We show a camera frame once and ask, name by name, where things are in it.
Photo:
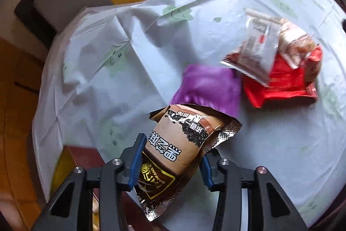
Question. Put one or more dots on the white silver snack packet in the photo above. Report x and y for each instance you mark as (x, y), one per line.
(256, 52)

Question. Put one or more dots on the black rolled mat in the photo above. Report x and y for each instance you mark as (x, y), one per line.
(32, 17)

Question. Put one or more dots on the white cloud-print tablecloth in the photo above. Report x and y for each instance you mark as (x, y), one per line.
(135, 30)

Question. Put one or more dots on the brown sesame cake packet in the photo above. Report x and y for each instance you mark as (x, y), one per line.
(173, 144)

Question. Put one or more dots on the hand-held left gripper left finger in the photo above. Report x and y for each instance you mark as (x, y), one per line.
(135, 166)

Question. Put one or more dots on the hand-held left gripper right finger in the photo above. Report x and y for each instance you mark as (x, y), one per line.
(204, 170)

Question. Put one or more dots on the clear red-edged snack packet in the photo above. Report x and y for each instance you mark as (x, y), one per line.
(294, 41)

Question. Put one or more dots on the plain red snack packet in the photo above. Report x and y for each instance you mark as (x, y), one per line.
(278, 84)

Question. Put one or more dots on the purple snack packet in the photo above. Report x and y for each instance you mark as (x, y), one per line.
(208, 84)

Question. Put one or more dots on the wooden wardrobe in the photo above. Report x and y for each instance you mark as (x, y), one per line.
(16, 112)

